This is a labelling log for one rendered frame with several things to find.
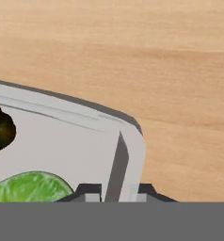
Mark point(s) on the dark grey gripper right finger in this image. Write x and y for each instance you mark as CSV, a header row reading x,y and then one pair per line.
x,y
145,192

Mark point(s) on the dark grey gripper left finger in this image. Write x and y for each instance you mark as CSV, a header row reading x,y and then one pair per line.
x,y
89,192

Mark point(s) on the white plastic food container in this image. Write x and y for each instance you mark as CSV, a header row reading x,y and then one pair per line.
x,y
70,147

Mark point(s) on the green lemon wedge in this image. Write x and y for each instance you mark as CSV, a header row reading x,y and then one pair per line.
x,y
29,188

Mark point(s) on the dark bell pepper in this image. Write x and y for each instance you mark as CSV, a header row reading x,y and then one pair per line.
x,y
1,130

